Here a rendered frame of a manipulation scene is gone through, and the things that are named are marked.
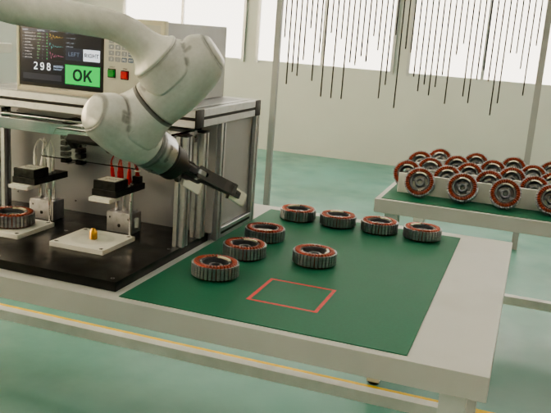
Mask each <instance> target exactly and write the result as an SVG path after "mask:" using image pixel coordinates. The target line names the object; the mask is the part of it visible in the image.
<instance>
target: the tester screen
mask: <svg viewBox="0 0 551 413"><path fill-rule="evenodd" d="M66 48H76V49H85V50H94V51H100V63H97V62H89V61H72V60H66ZM101 48H102V38H97V37H92V36H87V35H81V34H71V33H65V32H59V31H53V30H48V29H37V28H32V27H26V26H21V81H25V82H32V83H41V84H55V85H63V86H71V87H78V88H86V89H101ZM33 61H44V62H51V63H52V72H49V71H41V70H33ZM65 64H66V65H74V66H91V67H99V68H100V88H99V87H90V86H83V85H74V84H65ZM23 72H31V73H40V74H47V75H61V82H59V81H51V80H43V79H28V78H23Z"/></svg>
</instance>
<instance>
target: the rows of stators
mask: <svg viewBox="0 0 551 413"><path fill-rule="evenodd" d="M280 217H281V218H282V219H283V220H288V221H291V222H297V223H298V222H299V223H301V222H302V223H303V222H304V223H306V222H312V221H314V220H315V219H316V209H315V208H314V207H312V206H308V205H303V204H298V205H297V204H286V205H283V206H281V207H280ZM356 221H357V216H356V215H354V214H353V213H352V212H349V211H342V210H325V211H322V212H321V213H320V223H321V224H322V225H324V226H326V227H329V228H330V227H331V228H334V229H338V228H340V229H351V228H353V227H355V226H356ZM361 230H363V231H364V232H366V233H369V234H375V235H382V236H383V235H384V236H386V235H387V236H389V235H393V234H396V233H397V232H398V221H396V220H395V219H392V218H389V217H385V216H384V217H383V216H382V217H380V216H365V217H363V218H362V220H361ZM441 235H442V229H441V228H440V227H439V226H437V225H433V224H428V223H425V222H424V223H422V222H421V223H420V222H409V223H406V224H405V225H404V226H403V236H404V237H406V238H408V239H411V240H413V241H417V242H418V241H419V242H423V243H424V242H425V243H434V242H438V241H439V240H441Z"/></svg>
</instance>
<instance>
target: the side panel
mask: <svg viewBox="0 0 551 413"><path fill-rule="evenodd" d="M259 123H260V116H252V117H249V118H244V119H241V120H234V121H230V122H225V123H222V124H219V130H218V145H217V161H216V173H217V174H218V175H220V176H221V177H223V178H225V179H228V180H229V181H231V182H233V183H235V184H237V185H238V189H240V190H241V191H243V192H244V193H246V194H247V195H248V196H247V199H246V201H245V203H244V206H243V207H241V206H239V205H237V204H236V203H234V202H232V201H231V200H230V199H229V198H225V196H224V193H222V192H219V191H217V190H216V191H215V206H214V221H213V233H212V234H210V233H208V235H207V239H208V240H210V239H212V240H213V241H216V240H217V239H219V238H221V237H223V236H225V235H227V234H228V233H230V232H232V231H233V230H235V229H237V228H238V227H240V226H242V225H244V224H246V223H248V222H249V221H250V220H253V209H254V197H255V184H256V172H257V148H258V135H259Z"/></svg>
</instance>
